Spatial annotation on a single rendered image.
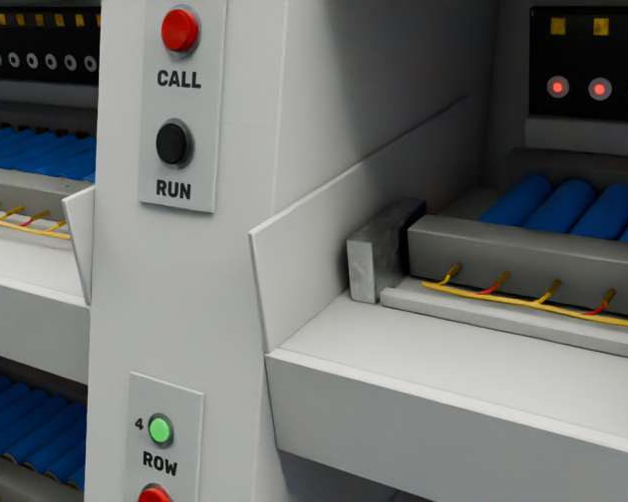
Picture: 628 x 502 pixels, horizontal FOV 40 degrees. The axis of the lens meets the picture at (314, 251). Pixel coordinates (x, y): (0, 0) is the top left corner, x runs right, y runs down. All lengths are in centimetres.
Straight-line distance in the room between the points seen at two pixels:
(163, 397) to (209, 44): 14
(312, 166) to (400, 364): 8
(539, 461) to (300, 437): 10
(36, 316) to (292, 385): 15
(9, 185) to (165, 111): 17
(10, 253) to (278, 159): 19
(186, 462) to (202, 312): 6
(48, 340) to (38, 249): 6
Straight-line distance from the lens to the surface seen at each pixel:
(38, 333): 43
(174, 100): 34
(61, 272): 43
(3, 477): 58
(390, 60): 38
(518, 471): 30
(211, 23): 33
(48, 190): 47
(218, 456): 35
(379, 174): 38
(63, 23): 64
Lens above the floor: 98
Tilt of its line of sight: 9 degrees down
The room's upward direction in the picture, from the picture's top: 4 degrees clockwise
